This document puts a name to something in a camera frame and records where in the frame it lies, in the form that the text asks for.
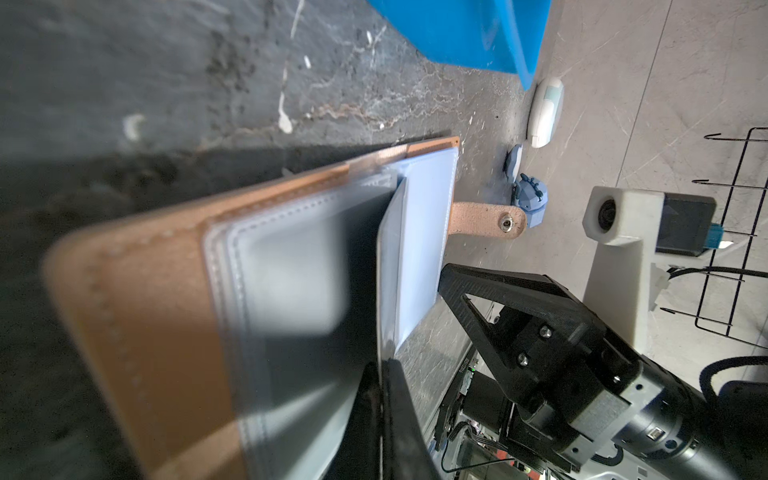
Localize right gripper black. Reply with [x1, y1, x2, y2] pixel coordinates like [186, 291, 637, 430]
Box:
[438, 264, 726, 479]

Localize blue card box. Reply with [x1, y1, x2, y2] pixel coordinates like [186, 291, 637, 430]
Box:
[369, 0, 552, 90]

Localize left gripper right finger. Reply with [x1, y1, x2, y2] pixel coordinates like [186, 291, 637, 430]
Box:
[382, 359, 440, 479]

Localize tan leather card holder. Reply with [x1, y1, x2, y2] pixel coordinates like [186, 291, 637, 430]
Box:
[43, 137, 527, 479]

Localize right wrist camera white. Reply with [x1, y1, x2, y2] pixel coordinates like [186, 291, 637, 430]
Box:
[582, 186, 717, 354]

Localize black wire hook rack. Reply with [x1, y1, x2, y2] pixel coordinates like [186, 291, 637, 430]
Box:
[659, 126, 767, 355]

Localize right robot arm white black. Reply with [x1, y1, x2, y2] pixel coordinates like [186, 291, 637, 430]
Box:
[438, 264, 767, 479]

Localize blue dish brush toy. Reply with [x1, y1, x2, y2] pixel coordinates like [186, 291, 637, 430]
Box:
[504, 144, 548, 228]

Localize white round clock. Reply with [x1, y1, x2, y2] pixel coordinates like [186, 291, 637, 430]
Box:
[527, 76, 565, 149]

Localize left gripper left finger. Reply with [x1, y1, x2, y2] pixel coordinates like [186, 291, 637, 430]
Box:
[324, 363, 381, 479]

